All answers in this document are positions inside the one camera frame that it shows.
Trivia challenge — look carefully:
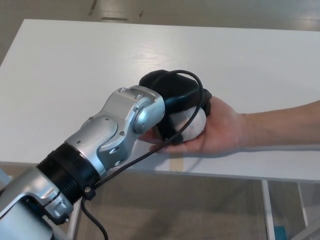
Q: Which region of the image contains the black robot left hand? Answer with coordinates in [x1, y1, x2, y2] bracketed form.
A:
[138, 69, 213, 146]

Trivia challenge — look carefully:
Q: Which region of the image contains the person's bare hand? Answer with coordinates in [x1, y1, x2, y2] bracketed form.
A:
[138, 96, 245, 155]

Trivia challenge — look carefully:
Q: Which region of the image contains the white round ball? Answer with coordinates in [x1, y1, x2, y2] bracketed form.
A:
[172, 107, 208, 144]

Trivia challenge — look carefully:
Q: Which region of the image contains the person's bare forearm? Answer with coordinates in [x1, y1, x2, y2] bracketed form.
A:
[239, 99, 320, 151]

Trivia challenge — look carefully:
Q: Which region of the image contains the long beige tape strip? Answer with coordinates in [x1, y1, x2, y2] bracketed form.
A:
[169, 153, 185, 172]

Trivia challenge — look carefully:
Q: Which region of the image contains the thin white table leg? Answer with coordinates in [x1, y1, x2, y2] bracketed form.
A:
[296, 181, 309, 226]

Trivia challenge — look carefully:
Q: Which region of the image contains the teal floor object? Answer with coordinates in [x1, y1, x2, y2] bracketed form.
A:
[273, 224, 287, 240]

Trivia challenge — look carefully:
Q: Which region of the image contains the grey diagonal metal bar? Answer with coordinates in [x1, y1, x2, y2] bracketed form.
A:
[297, 216, 320, 240]

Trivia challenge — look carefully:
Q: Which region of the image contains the light blue metal stand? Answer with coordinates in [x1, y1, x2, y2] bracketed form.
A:
[0, 168, 13, 193]

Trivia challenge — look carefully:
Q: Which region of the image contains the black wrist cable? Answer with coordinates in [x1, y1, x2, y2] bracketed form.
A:
[81, 69, 204, 240]

